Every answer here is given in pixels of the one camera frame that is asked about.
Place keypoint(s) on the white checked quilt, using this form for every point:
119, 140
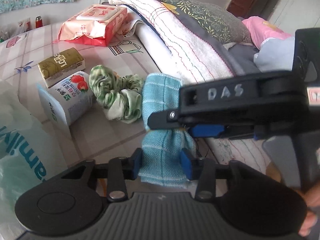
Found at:
188, 62

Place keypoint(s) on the clear plastic bag clutter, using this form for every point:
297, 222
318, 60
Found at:
10, 30

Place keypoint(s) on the gold tissue pack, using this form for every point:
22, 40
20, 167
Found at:
60, 66

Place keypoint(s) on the red wet wipes pack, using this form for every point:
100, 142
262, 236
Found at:
94, 26

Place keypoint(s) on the light blue towel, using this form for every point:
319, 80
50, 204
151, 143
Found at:
161, 148

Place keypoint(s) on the green floral scrunchie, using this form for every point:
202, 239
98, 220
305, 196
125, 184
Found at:
120, 97

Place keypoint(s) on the green leaf pattern pillow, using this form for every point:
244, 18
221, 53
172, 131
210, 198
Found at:
209, 21

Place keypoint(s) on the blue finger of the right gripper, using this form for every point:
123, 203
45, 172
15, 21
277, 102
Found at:
233, 132

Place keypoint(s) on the red thermos bottle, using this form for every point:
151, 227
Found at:
38, 22

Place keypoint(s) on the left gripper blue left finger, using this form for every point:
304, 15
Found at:
121, 169

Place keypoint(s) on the white plastic bag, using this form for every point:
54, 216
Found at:
29, 156

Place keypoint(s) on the grey star blanket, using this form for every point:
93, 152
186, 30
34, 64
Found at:
238, 57

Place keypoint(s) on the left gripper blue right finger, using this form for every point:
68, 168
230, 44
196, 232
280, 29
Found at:
203, 171

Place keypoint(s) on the pink patchwork bedding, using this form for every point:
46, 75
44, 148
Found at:
276, 47

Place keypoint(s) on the person right hand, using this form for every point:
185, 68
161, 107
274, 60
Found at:
311, 198

